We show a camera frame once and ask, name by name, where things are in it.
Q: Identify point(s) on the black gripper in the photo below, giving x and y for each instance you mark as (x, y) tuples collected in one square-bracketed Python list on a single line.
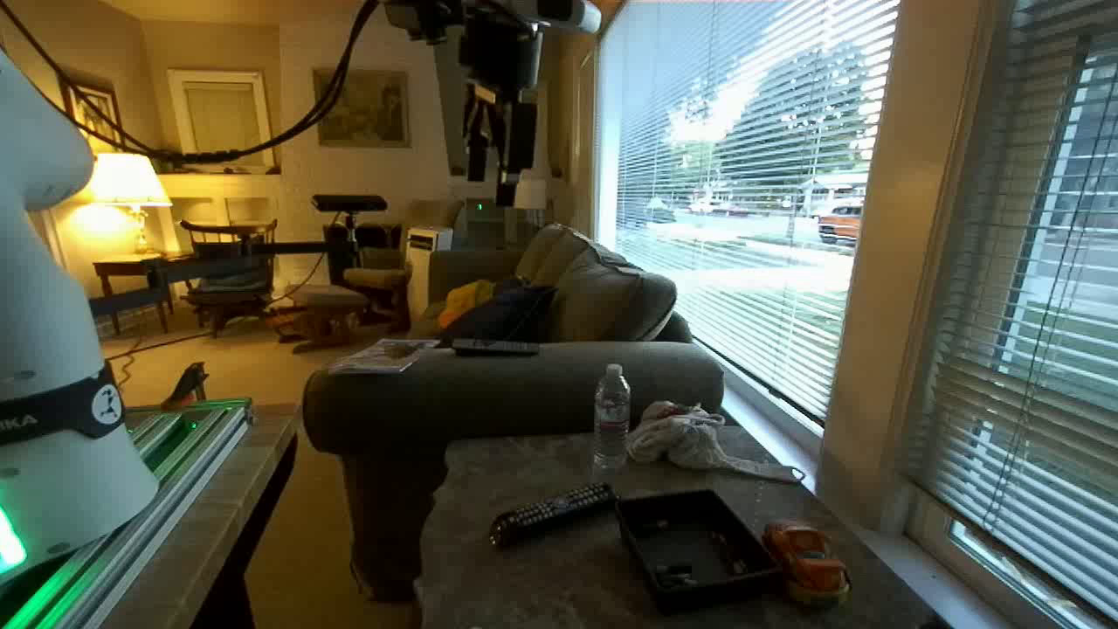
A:
[(501, 57)]

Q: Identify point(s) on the clear plastic water bottle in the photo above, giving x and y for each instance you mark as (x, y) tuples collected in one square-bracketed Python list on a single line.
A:
[(613, 421)]

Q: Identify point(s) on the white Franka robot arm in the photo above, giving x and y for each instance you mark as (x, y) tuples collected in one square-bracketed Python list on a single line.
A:
[(53, 385)]

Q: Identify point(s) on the black rectangular tray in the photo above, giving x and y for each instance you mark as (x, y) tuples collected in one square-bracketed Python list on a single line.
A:
[(691, 547)]

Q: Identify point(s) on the framed landscape painting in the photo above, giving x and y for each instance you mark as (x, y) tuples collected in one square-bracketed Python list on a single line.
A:
[(359, 105)]

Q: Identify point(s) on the black flat device on stand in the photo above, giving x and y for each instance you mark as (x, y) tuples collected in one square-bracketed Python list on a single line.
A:
[(349, 205)]

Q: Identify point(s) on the yellow pillow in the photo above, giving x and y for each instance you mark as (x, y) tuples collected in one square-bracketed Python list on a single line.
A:
[(464, 303)]

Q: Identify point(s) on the dark blue pillow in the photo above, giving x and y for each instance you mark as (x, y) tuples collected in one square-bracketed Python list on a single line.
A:
[(510, 314)]

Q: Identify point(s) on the wooden armchair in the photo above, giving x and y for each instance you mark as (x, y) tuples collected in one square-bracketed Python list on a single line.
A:
[(370, 280)]

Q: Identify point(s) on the slim black remote control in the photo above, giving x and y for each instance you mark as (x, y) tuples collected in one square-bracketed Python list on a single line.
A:
[(492, 346)]

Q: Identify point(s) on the wooden footstool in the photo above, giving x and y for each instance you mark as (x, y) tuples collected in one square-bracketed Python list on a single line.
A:
[(319, 304)]

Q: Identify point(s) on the paper magazine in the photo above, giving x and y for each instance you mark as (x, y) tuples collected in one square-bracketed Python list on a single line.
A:
[(385, 354)]

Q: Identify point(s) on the wide white window blinds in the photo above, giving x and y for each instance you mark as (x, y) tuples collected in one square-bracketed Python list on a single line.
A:
[(744, 176)]

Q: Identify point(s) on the grey-green sofa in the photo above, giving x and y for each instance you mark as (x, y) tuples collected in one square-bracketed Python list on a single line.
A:
[(490, 395)]

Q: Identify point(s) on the white framed mirror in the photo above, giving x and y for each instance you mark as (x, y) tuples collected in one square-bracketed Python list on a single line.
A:
[(221, 118)]

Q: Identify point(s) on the dark wooden desk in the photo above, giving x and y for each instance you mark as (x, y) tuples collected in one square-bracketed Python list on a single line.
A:
[(175, 273)]

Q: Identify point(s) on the crumpled white cloth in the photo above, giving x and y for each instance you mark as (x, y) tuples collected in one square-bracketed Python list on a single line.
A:
[(685, 437)]

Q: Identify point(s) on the red vehicle outside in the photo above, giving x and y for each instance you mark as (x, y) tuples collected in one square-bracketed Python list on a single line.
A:
[(839, 220)]

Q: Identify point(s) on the lit table lamp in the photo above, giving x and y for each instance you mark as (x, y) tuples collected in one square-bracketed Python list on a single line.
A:
[(121, 185)]

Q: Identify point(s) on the orange toy car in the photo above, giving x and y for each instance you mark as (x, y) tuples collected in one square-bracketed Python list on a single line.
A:
[(803, 564)]

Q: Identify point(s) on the narrow white window blinds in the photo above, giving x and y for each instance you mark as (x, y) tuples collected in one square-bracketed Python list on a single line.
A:
[(1031, 303)]

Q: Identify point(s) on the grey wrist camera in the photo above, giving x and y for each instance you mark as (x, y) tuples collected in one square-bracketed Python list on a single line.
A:
[(568, 14)]

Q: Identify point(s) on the small dark picture frame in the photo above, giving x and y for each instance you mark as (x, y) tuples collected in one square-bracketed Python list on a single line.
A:
[(93, 105)]

